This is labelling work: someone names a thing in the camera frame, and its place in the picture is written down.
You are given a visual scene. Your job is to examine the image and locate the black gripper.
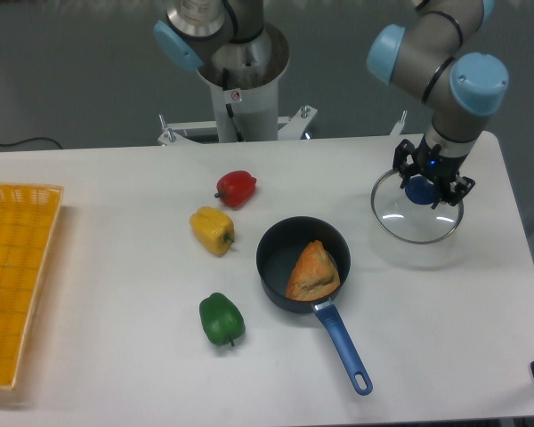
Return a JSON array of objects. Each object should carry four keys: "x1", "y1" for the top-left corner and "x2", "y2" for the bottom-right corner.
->
[{"x1": 392, "y1": 135, "x2": 475, "y2": 209}]

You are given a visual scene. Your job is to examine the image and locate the glass pot lid blue knob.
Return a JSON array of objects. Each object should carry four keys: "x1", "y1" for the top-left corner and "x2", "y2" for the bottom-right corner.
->
[{"x1": 370, "y1": 170, "x2": 464, "y2": 245}]

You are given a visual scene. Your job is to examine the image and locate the black pot blue handle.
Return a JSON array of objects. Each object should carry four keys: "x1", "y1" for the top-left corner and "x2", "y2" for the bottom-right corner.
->
[{"x1": 256, "y1": 216, "x2": 373, "y2": 396}]

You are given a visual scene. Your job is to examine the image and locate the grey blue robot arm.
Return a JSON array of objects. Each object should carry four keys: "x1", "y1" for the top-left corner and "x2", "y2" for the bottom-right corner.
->
[{"x1": 153, "y1": 1, "x2": 509, "y2": 207}]

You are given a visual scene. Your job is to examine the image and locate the triangular puff pastry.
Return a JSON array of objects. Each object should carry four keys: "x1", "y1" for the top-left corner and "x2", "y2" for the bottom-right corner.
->
[{"x1": 285, "y1": 240, "x2": 341, "y2": 302}]

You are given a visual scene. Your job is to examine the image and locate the red bell pepper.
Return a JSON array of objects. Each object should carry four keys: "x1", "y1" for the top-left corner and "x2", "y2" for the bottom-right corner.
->
[{"x1": 214, "y1": 170, "x2": 257, "y2": 208}]

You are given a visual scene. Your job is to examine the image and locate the yellow bell pepper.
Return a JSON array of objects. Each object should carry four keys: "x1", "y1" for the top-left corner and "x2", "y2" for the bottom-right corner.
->
[{"x1": 190, "y1": 206, "x2": 235, "y2": 257}]

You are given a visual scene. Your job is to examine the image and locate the green bell pepper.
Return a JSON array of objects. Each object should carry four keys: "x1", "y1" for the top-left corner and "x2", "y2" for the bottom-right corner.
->
[{"x1": 198, "y1": 293, "x2": 246, "y2": 347}]

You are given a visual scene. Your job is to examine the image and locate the yellow woven basket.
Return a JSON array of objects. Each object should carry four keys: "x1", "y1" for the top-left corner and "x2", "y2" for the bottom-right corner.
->
[{"x1": 0, "y1": 182, "x2": 64, "y2": 390}]

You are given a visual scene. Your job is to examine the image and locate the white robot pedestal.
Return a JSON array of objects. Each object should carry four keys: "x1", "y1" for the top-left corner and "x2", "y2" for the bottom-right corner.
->
[{"x1": 198, "y1": 23, "x2": 289, "y2": 142}]

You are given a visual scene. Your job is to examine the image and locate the white metal base frame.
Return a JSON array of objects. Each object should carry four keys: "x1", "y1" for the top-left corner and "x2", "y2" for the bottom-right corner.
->
[{"x1": 157, "y1": 103, "x2": 386, "y2": 146}]

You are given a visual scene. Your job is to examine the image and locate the black cable on floor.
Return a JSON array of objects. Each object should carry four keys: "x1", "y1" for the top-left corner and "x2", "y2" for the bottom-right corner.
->
[{"x1": 0, "y1": 136, "x2": 64, "y2": 149}]

